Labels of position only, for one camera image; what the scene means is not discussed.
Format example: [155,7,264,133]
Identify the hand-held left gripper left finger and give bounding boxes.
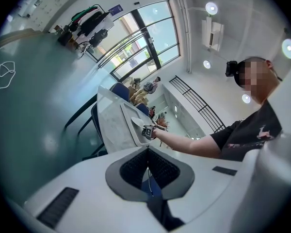
[24,146,170,233]

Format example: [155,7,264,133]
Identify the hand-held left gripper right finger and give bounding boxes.
[147,146,248,225]

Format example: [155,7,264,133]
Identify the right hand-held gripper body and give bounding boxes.
[141,123,158,141]

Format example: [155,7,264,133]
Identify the white round plate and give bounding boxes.
[131,117,146,129]

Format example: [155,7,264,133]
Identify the person's right forearm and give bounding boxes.
[152,129,223,159]

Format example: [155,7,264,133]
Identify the grey marble dining table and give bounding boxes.
[97,85,161,155]

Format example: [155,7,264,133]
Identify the potted red-brown plant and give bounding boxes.
[150,116,171,132]

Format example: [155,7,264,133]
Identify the dark blue upholstered chair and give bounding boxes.
[109,82,130,104]
[90,102,107,152]
[135,102,150,116]

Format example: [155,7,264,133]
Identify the grey rectangular tray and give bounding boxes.
[120,102,152,147]

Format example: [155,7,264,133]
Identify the brown cardboard box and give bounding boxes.
[129,85,148,106]

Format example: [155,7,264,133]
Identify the black metal railing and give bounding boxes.
[169,75,226,133]

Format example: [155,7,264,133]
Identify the person's black t-shirt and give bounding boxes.
[210,98,286,162]

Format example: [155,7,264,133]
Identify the black framed glass door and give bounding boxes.
[83,0,181,81]

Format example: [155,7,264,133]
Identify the black backpack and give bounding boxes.
[89,29,109,47]

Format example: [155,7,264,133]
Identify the person's head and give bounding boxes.
[234,56,281,105]

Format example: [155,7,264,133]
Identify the white ceiling pipes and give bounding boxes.
[173,0,192,74]

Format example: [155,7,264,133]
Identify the white ceiling air conditioner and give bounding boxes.
[201,17,225,52]

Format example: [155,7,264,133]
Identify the clothes rack with hanging clothes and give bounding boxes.
[63,4,114,46]

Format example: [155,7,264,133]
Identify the wooden threshold strip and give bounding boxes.
[0,29,49,50]

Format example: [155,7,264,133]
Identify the black head-mounted camera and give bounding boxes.
[225,60,239,78]

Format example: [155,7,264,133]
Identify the blue wall sign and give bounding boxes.
[108,5,124,16]

